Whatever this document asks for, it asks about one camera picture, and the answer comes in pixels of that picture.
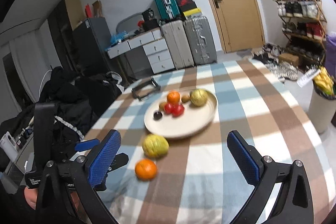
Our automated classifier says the dark purple plum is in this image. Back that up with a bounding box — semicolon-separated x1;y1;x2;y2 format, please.
153;111;163;121

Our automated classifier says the brown longan fruit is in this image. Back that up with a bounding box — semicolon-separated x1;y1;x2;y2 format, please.
181;94;190;103
159;101;167;111

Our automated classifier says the red tomato with stem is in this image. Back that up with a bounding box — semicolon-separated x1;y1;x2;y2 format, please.
164;102;174;115

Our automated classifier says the smooth red tomato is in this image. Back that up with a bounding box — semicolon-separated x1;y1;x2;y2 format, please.
171;104;185;117

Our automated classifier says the small orange tangerine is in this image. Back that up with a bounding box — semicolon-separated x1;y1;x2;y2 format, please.
166;91;181;105

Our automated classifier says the cream round plate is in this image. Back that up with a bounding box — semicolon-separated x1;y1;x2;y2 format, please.
143;91;218;139

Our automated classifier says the small yellow-green guava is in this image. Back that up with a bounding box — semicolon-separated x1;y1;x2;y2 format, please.
190;89;209;107

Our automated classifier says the person's left hand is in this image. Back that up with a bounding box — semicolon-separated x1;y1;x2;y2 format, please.
24;185;82;213

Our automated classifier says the large orange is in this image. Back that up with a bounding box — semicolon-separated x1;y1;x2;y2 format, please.
134;159;157;181

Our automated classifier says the large yellow-green guava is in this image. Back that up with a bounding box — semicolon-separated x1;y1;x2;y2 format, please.
142;134;169;159

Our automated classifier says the pile of dark clothes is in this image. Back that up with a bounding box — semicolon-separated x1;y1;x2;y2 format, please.
0;66;125;162

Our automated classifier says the white cylindrical bin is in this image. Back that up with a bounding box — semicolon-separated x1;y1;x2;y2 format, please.
307;85;335;134

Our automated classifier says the white drawer desk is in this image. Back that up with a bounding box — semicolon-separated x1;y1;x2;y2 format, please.
106;28;175;75

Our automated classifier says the black mini fridge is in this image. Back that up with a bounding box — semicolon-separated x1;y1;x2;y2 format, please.
73;18;118;76

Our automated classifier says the beige suitcase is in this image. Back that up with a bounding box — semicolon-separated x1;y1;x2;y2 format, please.
161;20;194;69

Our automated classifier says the silver aluminium suitcase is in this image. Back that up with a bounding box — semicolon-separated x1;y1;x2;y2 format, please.
183;16;217;65

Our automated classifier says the purple bag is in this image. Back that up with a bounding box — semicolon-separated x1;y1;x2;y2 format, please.
325;32;336;77

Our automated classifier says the teal hard case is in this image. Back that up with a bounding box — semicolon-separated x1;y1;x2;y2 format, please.
155;0;181;21

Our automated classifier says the yellow box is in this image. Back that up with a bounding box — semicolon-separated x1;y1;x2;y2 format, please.
183;8;202;18

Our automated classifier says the black red shoe box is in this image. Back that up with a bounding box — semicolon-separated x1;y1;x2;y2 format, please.
176;0;197;12

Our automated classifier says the wooden shoe rack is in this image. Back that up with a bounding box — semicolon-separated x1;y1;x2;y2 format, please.
273;0;327;66

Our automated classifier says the black phone holder frame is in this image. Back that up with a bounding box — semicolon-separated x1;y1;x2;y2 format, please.
131;77;161;101

